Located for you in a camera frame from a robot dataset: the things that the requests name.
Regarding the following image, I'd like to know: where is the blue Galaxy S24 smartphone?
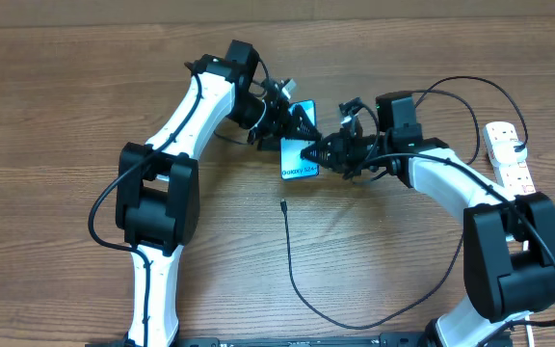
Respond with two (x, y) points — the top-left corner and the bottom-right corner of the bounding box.
(279, 99), (321, 181)

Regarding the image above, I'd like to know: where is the black USB charging cable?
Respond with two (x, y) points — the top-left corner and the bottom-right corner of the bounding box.
(279, 75), (530, 332)

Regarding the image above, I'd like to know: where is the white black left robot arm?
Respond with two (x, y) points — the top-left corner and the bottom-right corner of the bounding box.
(116, 40), (320, 346)

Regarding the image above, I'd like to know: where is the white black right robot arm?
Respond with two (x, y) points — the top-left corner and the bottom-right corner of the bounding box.
(301, 92), (555, 346)

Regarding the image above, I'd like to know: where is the white charger plug adapter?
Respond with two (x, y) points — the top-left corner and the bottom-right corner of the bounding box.
(489, 140), (528, 168)

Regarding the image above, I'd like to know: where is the white power strip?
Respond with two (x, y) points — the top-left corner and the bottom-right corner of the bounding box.
(483, 121), (536, 195)

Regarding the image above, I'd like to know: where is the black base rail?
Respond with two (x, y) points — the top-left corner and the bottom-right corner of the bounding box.
(84, 331), (433, 347)

